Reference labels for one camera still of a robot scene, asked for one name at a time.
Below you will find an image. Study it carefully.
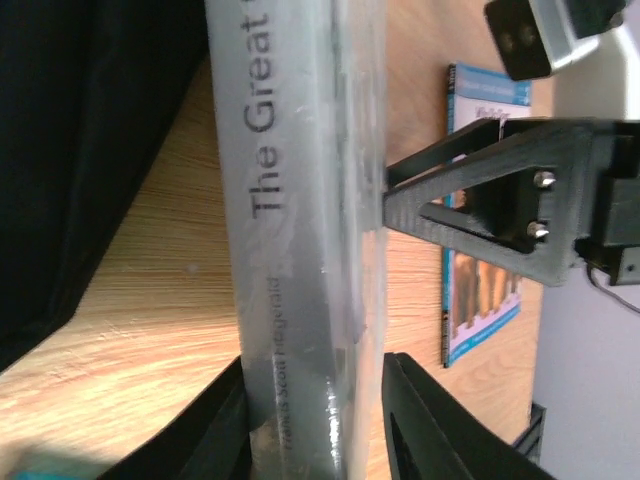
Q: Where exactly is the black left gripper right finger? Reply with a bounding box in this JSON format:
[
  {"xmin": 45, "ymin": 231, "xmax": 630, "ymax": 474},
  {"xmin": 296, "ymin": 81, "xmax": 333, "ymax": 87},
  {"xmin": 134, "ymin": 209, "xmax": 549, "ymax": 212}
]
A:
[{"xmin": 382, "ymin": 353, "xmax": 552, "ymax": 479}]

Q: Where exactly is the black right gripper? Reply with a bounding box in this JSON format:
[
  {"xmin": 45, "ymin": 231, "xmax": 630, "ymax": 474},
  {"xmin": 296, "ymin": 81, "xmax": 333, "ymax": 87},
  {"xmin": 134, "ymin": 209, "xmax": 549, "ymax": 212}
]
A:
[{"xmin": 384, "ymin": 121, "xmax": 639, "ymax": 286}]

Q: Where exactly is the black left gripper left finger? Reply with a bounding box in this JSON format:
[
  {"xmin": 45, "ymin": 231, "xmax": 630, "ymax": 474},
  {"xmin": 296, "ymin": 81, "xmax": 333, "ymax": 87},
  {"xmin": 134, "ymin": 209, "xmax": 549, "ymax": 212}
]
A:
[{"xmin": 100, "ymin": 359, "xmax": 252, "ymax": 480}]

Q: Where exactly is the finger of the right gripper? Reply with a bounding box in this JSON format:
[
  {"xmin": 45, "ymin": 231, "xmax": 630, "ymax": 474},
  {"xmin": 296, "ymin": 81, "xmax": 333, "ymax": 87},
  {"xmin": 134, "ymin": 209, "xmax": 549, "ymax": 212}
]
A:
[{"xmin": 387, "ymin": 117, "xmax": 595, "ymax": 185}]

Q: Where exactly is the grey hardcover book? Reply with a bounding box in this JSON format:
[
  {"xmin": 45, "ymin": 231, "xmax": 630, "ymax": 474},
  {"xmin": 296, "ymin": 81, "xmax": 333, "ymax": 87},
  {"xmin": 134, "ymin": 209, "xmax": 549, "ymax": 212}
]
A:
[{"xmin": 206, "ymin": 1, "xmax": 386, "ymax": 479}]

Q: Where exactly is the black backpack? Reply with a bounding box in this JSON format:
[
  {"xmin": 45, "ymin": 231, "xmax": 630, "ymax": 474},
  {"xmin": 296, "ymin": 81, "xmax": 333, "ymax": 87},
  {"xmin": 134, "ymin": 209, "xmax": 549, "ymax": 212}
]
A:
[{"xmin": 1, "ymin": 1, "xmax": 207, "ymax": 367}]

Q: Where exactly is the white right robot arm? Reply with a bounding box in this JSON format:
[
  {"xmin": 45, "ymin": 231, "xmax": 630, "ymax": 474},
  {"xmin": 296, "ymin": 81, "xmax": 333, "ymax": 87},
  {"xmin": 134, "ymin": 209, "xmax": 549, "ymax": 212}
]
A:
[{"xmin": 384, "ymin": 1, "xmax": 639, "ymax": 287}]

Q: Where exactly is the dog picture book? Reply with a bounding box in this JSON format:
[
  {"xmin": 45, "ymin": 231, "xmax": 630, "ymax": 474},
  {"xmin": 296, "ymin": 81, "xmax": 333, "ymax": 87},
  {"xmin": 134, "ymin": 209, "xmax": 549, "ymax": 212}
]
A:
[{"xmin": 439, "ymin": 62, "xmax": 534, "ymax": 370}]

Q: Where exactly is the blue cap highlighter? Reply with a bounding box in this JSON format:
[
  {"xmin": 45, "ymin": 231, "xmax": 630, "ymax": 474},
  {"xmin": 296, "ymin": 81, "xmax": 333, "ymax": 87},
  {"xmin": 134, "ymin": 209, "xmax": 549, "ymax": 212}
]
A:
[{"xmin": 9, "ymin": 470, "xmax": 68, "ymax": 480}]

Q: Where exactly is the black cage frame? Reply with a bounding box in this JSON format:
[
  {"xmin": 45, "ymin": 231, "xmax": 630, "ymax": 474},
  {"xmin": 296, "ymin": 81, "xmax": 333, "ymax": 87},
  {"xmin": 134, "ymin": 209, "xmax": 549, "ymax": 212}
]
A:
[{"xmin": 513, "ymin": 403, "xmax": 546, "ymax": 464}]

